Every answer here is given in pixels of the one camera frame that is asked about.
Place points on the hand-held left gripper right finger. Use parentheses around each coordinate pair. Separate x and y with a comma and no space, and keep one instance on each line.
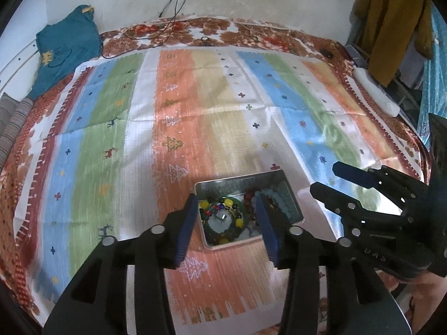
(267,230)

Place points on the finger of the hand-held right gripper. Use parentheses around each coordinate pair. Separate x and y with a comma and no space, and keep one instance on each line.
(352,172)
(335,199)

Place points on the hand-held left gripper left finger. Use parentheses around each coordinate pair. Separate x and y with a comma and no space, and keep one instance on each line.
(187,230)

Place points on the silver metal tin box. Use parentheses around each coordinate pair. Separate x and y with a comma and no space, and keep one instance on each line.
(241,183)

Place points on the person's right forearm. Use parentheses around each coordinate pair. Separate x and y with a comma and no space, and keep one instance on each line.
(429,303)

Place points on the green jade bangle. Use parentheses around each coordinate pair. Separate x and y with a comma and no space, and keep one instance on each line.
(243,206)

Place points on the white oblong plastic device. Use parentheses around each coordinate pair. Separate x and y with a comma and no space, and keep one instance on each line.
(373,89)

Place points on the small black device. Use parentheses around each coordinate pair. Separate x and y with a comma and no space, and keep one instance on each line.
(327,53)

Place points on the light blue patterned cloth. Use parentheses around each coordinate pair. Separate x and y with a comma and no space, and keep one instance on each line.
(436,76)

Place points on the colourful striped mat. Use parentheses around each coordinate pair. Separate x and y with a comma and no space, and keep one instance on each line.
(104,118)

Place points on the mustard yellow garment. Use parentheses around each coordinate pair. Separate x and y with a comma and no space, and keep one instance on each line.
(391,24)

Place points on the brown floral blanket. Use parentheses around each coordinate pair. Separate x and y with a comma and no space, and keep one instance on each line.
(209,28)

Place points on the grey striped cushion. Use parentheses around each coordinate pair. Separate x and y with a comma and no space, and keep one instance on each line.
(14,122)

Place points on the teal shirt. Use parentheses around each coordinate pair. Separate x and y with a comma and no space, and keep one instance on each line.
(66,49)

